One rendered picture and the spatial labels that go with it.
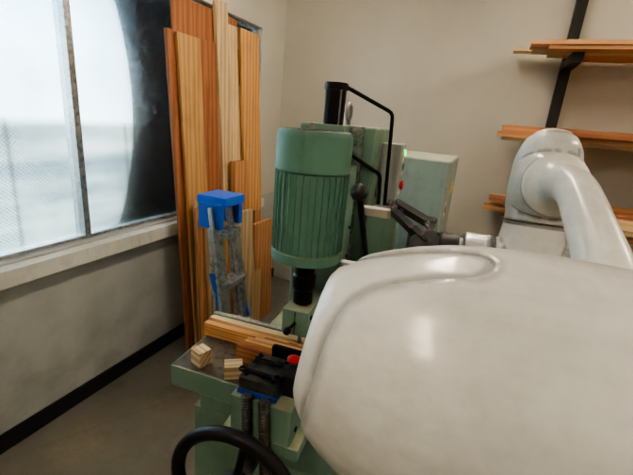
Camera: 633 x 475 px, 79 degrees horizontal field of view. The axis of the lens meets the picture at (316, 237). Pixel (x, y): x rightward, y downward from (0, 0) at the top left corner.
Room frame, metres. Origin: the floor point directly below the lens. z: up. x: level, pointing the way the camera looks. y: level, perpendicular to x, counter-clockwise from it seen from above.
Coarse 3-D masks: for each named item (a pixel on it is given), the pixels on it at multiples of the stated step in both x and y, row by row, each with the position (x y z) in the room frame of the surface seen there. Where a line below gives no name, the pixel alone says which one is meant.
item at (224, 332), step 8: (208, 320) 1.00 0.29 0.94; (208, 328) 0.98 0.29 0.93; (216, 328) 0.97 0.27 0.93; (224, 328) 0.96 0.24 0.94; (232, 328) 0.97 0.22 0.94; (240, 328) 0.97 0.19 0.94; (216, 336) 0.97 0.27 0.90; (224, 336) 0.96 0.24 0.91; (232, 336) 0.96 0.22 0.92; (240, 336) 0.95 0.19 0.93; (248, 336) 0.94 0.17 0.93; (264, 336) 0.94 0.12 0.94; (272, 336) 0.94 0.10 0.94
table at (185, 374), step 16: (208, 336) 0.98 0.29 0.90; (224, 352) 0.90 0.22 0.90; (176, 368) 0.83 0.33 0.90; (192, 368) 0.83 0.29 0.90; (208, 368) 0.83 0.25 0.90; (176, 384) 0.83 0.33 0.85; (192, 384) 0.82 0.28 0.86; (208, 384) 0.80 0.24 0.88; (224, 384) 0.79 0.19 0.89; (224, 400) 0.79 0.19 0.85; (272, 448) 0.65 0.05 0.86; (288, 448) 0.64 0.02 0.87
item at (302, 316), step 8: (288, 304) 0.89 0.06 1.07; (296, 304) 0.89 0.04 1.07; (312, 304) 0.90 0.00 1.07; (288, 312) 0.87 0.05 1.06; (296, 312) 0.86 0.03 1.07; (304, 312) 0.86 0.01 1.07; (312, 312) 0.88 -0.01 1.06; (288, 320) 0.86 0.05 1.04; (296, 320) 0.86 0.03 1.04; (304, 320) 0.85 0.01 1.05; (296, 328) 0.86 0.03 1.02; (304, 328) 0.85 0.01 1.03; (304, 336) 0.85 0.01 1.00
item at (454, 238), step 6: (414, 234) 0.74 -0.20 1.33; (432, 234) 0.74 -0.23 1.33; (438, 234) 0.74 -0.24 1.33; (444, 234) 0.71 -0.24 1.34; (450, 234) 0.71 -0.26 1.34; (456, 234) 0.71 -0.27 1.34; (414, 240) 0.73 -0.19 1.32; (420, 240) 0.73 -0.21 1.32; (432, 240) 0.72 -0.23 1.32; (438, 240) 0.72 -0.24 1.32; (444, 240) 0.69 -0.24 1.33; (450, 240) 0.69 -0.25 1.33; (456, 240) 0.69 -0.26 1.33; (414, 246) 0.72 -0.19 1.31
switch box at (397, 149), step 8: (384, 144) 1.13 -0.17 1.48; (392, 144) 1.12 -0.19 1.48; (400, 144) 1.12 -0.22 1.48; (384, 152) 1.13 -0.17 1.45; (392, 152) 1.12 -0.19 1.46; (400, 152) 1.12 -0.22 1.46; (384, 160) 1.13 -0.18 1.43; (392, 160) 1.12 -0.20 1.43; (400, 160) 1.12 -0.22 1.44; (384, 168) 1.13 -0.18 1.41; (392, 168) 1.12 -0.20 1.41; (400, 168) 1.13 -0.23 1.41; (384, 176) 1.13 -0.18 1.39; (392, 176) 1.12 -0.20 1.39; (400, 176) 1.17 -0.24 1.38; (392, 184) 1.12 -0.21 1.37; (376, 192) 1.13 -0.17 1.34; (392, 192) 1.12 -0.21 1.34
